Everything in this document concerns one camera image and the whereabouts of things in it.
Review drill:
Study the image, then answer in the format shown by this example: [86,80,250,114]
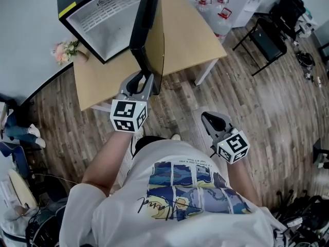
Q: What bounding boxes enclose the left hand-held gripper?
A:
[109,70,154,133]

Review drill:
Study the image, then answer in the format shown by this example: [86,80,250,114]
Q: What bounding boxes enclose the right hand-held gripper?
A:
[201,111,250,165]

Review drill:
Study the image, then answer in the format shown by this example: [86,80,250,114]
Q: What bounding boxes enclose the person's left forearm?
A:
[81,130,139,198]

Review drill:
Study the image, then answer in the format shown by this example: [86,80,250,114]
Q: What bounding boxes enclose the person's right forearm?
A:
[226,160,262,208]

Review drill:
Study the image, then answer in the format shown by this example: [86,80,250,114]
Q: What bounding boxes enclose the black mini fridge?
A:
[57,0,152,65]

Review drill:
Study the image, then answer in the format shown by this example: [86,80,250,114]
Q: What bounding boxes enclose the person's left white shoe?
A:
[132,127,144,149]

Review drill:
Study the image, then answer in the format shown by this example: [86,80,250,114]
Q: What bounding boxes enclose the light wooden table white legs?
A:
[72,0,228,112]

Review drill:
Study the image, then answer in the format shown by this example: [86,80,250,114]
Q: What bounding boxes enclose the pink flower bouquet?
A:
[51,40,79,66]

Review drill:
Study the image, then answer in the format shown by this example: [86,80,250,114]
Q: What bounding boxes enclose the black folding chair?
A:
[232,16,288,77]

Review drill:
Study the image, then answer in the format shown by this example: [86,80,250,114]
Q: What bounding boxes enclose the black metal stand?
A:
[312,137,329,169]

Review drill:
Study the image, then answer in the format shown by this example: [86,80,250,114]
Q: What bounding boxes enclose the white printed t-shirt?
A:
[59,139,291,247]

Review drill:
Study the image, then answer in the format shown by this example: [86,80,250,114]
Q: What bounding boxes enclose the white water dispenser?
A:
[231,0,267,28]

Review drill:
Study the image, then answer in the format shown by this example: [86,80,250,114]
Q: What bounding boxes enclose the black office chair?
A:
[0,93,25,113]
[269,0,306,41]

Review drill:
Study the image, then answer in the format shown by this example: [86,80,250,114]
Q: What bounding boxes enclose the white storage boxes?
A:
[298,11,319,37]

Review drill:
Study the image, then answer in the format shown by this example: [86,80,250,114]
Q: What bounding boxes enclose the blue chair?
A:
[0,140,34,180]

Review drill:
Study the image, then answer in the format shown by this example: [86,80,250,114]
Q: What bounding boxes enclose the beige wooden side table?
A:
[7,168,38,208]

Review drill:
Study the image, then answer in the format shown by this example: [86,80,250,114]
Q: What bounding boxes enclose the black coiled cable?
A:
[295,51,316,66]

